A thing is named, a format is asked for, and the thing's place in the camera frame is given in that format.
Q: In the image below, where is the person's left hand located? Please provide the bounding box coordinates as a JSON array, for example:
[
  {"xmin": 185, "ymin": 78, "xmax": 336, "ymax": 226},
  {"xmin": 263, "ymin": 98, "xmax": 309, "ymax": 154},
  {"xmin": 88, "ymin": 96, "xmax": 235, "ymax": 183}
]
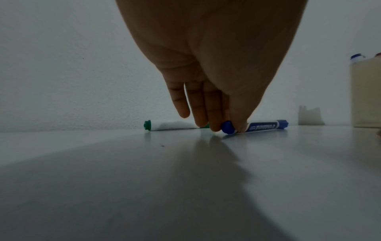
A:
[{"xmin": 115, "ymin": 0, "xmax": 309, "ymax": 133}]

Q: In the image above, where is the translucent beige container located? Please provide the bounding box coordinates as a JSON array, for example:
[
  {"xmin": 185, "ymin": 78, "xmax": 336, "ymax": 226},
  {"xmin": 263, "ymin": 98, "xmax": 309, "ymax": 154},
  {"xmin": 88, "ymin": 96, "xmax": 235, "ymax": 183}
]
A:
[{"xmin": 349, "ymin": 57, "xmax": 381, "ymax": 129}]

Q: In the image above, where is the green whiteboard marker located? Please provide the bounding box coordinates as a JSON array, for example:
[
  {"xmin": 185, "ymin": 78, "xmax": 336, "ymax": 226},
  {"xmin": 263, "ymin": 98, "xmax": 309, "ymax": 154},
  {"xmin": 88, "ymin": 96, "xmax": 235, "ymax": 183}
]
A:
[{"xmin": 143, "ymin": 120, "xmax": 211, "ymax": 131}]

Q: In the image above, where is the blue whiteboard marker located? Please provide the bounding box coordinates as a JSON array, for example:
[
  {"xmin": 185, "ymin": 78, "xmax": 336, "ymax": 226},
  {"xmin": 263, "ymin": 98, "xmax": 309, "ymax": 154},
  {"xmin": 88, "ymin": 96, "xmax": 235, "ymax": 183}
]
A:
[{"xmin": 220, "ymin": 119, "xmax": 289, "ymax": 135}]

